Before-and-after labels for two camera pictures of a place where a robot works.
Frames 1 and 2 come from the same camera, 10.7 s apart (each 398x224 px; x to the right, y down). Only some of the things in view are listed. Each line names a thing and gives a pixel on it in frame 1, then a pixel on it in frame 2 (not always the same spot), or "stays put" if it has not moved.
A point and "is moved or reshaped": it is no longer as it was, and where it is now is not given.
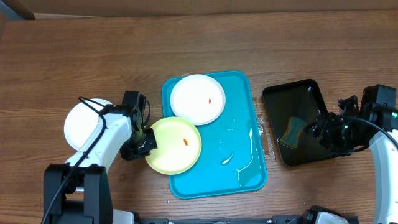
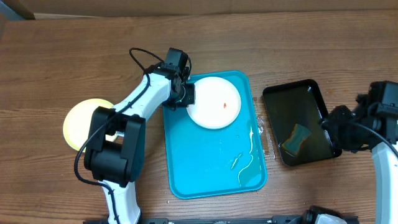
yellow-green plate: [178, 146] to [77, 120]
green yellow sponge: [291, 136] to [298, 135]
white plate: [199, 99] is moved or reshaped
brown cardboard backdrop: [163, 8] stays put
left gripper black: [129, 154] to [190, 99]
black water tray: [304, 101] stays put
